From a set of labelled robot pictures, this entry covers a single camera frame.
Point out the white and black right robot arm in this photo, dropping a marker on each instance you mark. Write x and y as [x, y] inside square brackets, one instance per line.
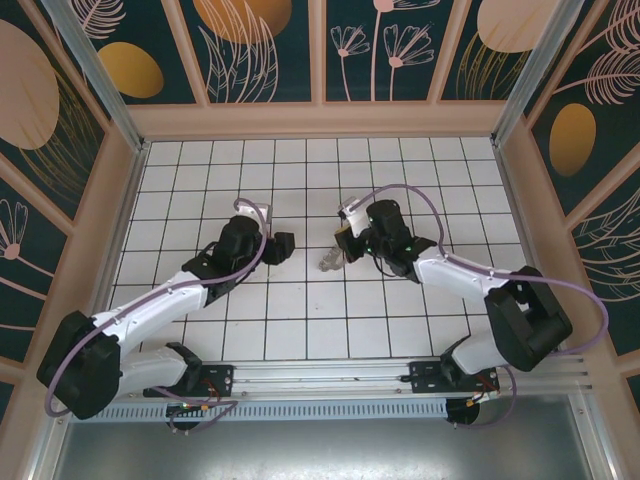
[450, 272]

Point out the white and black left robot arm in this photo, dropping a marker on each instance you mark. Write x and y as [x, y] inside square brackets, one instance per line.
[155, 315]

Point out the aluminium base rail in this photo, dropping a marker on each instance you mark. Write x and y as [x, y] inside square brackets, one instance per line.
[320, 377]

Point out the grey metal sheet panel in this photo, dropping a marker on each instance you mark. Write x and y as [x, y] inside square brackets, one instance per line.
[320, 450]

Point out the aluminium frame post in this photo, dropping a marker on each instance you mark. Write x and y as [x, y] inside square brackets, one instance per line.
[529, 70]
[603, 460]
[44, 472]
[107, 80]

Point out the aluminium frame rail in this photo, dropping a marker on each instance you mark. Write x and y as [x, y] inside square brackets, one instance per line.
[121, 235]
[517, 210]

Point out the small metal screw object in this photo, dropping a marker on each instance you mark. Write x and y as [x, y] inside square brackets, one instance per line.
[330, 262]

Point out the small circuit board with LED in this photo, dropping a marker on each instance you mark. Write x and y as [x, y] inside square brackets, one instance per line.
[187, 406]

